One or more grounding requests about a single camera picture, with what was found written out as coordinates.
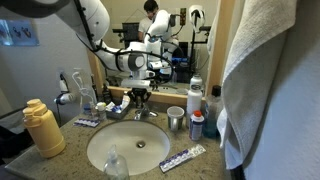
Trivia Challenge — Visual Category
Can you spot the tall white plastic bottle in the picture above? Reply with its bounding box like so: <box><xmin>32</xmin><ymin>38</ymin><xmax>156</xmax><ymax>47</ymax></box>
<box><xmin>185</xmin><ymin>73</ymin><xmax>205</xmax><ymax>130</ymax></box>

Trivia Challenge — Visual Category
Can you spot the chrome faucet spout and base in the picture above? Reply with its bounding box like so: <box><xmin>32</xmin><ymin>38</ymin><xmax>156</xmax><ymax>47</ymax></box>
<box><xmin>133</xmin><ymin>105</ymin><xmax>160</xmax><ymax>122</ymax></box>

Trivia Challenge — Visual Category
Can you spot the white oval sink basin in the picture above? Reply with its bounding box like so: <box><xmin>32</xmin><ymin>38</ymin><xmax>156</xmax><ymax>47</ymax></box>
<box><xmin>86</xmin><ymin>119</ymin><xmax>172</xmax><ymax>177</ymax></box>

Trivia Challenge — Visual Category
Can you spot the short blue white blister pack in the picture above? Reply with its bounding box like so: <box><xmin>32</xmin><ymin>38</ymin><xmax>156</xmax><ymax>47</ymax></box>
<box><xmin>72</xmin><ymin>117</ymin><xmax>101</xmax><ymax>129</ymax></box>

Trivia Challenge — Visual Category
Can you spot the white hanging towel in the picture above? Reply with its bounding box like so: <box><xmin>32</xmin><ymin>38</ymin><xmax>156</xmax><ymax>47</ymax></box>
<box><xmin>216</xmin><ymin>0</ymin><xmax>299</xmax><ymax>171</ymax></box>

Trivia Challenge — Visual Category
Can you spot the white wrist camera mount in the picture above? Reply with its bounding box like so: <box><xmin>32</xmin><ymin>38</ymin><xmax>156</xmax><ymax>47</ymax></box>
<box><xmin>120</xmin><ymin>77</ymin><xmax>152</xmax><ymax>90</ymax></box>

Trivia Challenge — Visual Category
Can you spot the insulated water bottle with lid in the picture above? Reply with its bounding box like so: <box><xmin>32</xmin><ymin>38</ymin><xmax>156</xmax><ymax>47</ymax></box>
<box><xmin>22</xmin><ymin>98</ymin><xmax>67</xmax><ymax>159</ymax></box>

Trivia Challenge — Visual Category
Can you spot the white toothpaste tube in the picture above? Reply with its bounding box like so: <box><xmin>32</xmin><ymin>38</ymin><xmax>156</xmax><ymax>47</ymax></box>
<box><xmin>120</xmin><ymin>93</ymin><xmax>132</xmax><ymax>111</ymax></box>

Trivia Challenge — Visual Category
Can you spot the toiletries tray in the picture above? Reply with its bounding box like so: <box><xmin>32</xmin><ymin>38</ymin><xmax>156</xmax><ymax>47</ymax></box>
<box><xmin>105</xmin><ymin>99</ymin><xmax>132</xmax><ymax>121</ymax></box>

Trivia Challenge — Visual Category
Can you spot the blue mouthwash bottle black cap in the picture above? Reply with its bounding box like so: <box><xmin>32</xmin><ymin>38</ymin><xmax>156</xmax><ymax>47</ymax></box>
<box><xmin>202</xmin><ymin>84</ymin><xmax>223</xmax><ymax>140</ymax></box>

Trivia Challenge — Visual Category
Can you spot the long blue white blister pack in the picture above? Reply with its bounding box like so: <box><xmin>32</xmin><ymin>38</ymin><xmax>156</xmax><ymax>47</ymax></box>
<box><xmin>158</xmin><ymin>143</ymin><xmax>207</xmax><ymax>174</ymax></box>

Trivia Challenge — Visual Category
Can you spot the white wall hair dryer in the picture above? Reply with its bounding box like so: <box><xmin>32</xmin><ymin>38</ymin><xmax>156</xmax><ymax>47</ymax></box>
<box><xmin>52</xmin><ymin>73</ymin><xmax>77</xmax><ymax>107</ymax></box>

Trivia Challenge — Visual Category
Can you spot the small bottle with white cap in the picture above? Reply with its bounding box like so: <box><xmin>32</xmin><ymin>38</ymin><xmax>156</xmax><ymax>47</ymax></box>
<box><xmin>95</xmin><ymin>101</ymin><xmax>108</xmax><ymax>122</ymax></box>

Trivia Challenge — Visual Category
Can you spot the blue wall poster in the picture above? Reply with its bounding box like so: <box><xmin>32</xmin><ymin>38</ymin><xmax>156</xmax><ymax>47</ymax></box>
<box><xmin>0</xmin><ymin>18</ymin><xmax>41</xmax><ymax>47</ymax></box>

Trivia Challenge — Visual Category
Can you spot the wood framed wall mirror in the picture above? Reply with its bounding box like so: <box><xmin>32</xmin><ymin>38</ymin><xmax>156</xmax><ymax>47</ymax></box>
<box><xmin>85</xmin><ymin>0</ymin><xmax>236</xmax><ymax>108</ymax></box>

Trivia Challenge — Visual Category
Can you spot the clear soap dispenser bottle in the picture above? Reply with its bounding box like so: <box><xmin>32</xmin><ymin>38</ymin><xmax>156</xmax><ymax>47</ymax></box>
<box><xmin>71</xmin><ymin>69</ymin><xmax>99</xmax><ymax>110</ymax></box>

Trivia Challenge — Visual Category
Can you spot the grey mug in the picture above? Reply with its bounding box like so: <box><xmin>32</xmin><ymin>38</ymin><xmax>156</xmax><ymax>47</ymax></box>
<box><xmin>166</xmin><ymin>105</ymin><xmax>186</xmax><ymax>132</ymax></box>

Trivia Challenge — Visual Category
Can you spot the small can with orange cap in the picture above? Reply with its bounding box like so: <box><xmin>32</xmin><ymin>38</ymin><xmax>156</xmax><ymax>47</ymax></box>
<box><xmin>188</xmin><ymin>109</ymin><xmax>206</xmax><ymax>142</ymax></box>

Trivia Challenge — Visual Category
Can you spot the clear pump soap bottle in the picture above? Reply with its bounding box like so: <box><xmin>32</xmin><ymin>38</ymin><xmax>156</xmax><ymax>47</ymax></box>
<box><xmin>102</xmin><ymin>143</ymin><xmax>131</xmax><ymax>180</ymax></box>

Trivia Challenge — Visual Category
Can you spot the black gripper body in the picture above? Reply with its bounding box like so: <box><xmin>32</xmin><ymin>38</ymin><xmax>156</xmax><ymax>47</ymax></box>
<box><xmin>130</xmin><ymin>87</ymin><xmax>148</xmax><ymax>98</ymax></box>

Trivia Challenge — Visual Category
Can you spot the round blue container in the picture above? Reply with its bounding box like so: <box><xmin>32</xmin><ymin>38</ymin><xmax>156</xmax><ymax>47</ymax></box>
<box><xmin>82</xmin><ymin>102</ymin><xmax>93</xmax><ymax>116</ymax></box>

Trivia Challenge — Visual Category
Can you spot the dark small bottle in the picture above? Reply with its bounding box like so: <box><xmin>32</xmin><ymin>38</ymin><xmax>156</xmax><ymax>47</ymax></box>
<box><xmin>102</xmin><ymin>82</ymin><xmax>113</xmax><ymax>105</ymax></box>

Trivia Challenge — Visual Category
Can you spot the chrome tap handle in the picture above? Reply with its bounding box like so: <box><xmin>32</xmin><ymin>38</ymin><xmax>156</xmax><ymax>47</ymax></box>
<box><xmin>136</xmin><ymin>101</ymin><xmax>148</xmax><ymax>114</ymax></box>

